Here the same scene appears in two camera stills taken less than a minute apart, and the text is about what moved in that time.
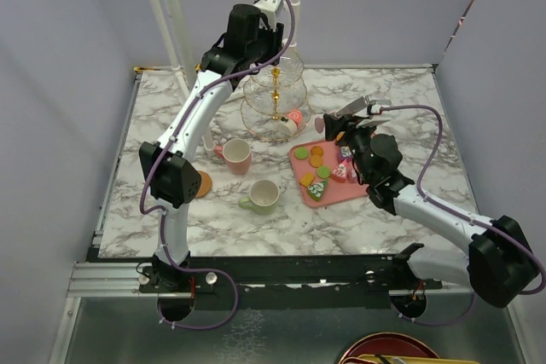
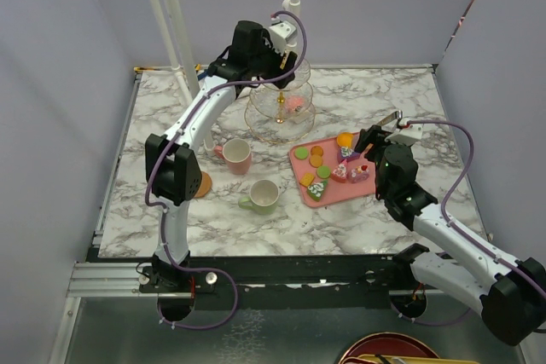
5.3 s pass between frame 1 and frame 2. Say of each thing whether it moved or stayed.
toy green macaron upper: stayed
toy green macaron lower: stayed
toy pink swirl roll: moved
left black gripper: moved
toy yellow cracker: stayed
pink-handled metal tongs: moved
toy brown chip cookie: stayed
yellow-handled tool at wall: stayed
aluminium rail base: stayed
